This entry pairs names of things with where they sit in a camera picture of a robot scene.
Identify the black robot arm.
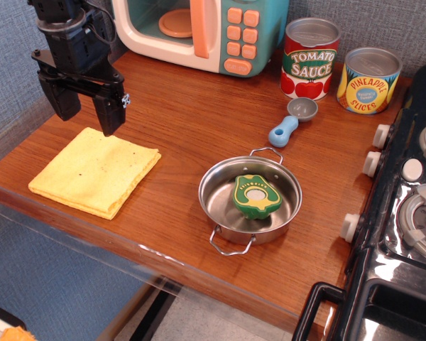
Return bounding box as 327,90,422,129
29,0,130,136

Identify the tomato sauce can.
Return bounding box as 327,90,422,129
280,17,342,100

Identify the white stove knob bottom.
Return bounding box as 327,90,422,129
340,213,360,243

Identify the pineapple slices can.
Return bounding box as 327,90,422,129
337,47,403,115

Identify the blue grey measuring spoon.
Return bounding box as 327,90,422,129
268,97,318,148

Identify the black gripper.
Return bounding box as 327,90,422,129
32,21,130,136

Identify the white stove knob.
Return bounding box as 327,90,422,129
372,124,391,149
362,151,381,178
340,213,360,243

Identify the green toy pepper half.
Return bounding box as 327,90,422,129
232,174,283,220

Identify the orange object bottom left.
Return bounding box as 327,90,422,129
0,326,36,341

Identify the folded yellow cloth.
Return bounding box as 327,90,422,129
28,128,161,220

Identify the black toy stove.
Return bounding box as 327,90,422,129
293,65,426,340

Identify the white stove knob top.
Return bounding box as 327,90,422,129
372,124,391,149

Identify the small steel pan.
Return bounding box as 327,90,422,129
198,147,302,256

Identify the white round stove button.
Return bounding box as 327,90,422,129
401,158,423,182

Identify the white stove knob middle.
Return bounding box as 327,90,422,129
362,151,381,178

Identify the teal toy microwave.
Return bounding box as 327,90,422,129
111,0,289,77

